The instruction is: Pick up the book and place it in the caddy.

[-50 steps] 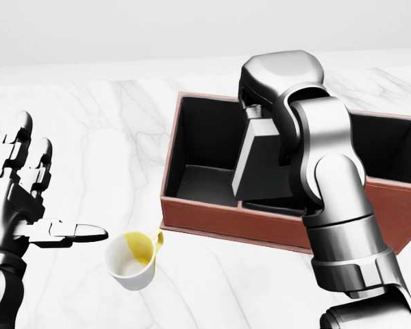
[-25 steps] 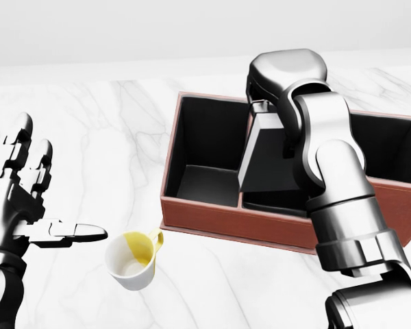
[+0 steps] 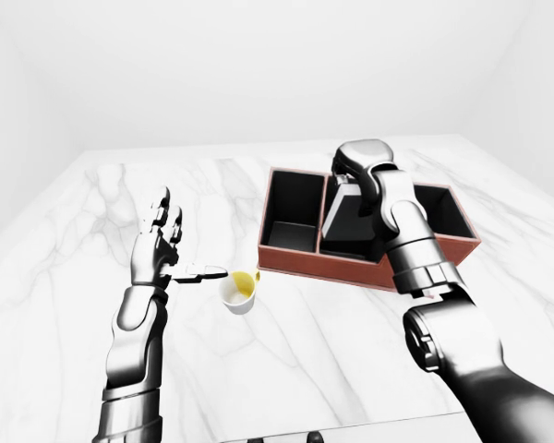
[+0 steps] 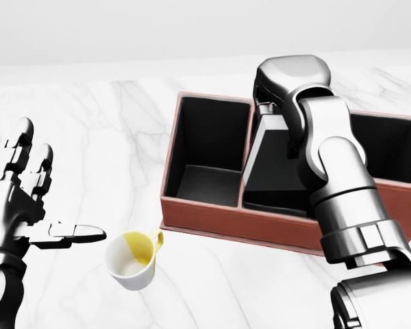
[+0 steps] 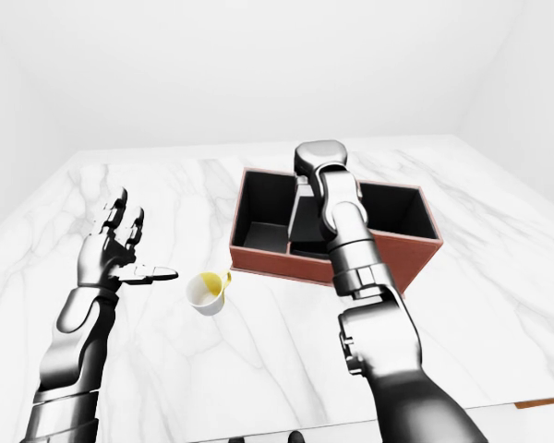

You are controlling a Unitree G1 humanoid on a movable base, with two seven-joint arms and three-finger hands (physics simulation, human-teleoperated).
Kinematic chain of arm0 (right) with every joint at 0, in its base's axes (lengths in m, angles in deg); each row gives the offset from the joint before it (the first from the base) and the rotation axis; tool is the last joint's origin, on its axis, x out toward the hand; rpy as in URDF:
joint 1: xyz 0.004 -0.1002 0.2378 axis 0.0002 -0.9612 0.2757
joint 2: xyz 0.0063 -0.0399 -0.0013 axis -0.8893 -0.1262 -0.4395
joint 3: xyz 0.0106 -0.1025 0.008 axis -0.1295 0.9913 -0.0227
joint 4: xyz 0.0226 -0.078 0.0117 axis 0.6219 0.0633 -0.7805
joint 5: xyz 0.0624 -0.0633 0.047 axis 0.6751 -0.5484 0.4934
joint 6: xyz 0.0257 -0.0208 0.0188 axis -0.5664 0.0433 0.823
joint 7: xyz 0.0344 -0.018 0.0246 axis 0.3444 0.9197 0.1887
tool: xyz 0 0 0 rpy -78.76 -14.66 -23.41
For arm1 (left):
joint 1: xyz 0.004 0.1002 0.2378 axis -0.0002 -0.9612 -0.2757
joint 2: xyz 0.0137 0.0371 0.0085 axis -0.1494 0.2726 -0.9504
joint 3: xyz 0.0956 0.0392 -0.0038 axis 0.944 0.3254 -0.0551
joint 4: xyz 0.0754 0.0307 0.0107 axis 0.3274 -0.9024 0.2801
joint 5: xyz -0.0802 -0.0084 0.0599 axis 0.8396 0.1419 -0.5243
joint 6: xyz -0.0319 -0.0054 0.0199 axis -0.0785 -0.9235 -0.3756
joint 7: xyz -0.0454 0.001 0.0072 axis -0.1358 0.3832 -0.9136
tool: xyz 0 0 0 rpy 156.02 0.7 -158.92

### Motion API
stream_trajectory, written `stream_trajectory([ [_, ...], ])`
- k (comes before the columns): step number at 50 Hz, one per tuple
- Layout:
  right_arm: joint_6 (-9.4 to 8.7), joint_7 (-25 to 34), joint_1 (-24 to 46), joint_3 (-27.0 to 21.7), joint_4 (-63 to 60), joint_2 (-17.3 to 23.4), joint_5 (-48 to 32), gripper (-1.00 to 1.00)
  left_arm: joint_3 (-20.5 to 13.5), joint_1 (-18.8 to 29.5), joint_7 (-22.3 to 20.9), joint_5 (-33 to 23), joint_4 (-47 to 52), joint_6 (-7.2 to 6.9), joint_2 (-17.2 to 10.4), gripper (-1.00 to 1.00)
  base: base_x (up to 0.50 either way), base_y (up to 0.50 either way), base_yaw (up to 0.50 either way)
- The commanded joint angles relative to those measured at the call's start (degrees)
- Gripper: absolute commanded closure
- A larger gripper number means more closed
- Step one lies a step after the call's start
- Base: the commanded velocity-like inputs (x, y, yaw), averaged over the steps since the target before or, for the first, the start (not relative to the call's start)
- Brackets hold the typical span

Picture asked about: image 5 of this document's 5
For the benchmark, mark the white mug with yellow inside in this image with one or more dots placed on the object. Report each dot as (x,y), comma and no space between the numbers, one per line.
(203,295)

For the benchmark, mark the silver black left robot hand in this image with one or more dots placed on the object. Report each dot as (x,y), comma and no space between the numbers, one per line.
(94,258)

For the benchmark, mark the brown wooden strip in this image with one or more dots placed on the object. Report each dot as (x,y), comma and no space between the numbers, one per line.
(545,402)

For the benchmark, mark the small dark shape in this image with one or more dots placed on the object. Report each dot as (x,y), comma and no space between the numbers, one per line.
(236,439)
(295,437)

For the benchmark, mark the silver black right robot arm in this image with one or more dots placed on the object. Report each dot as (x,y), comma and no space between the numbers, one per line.
(378,341)

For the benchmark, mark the red-brown desk caddy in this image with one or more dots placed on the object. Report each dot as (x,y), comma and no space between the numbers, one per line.
(388,258)

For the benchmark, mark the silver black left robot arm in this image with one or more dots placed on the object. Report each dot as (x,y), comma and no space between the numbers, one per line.
(69,350)

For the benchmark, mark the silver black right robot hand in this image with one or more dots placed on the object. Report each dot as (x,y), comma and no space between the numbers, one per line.
(321,152)

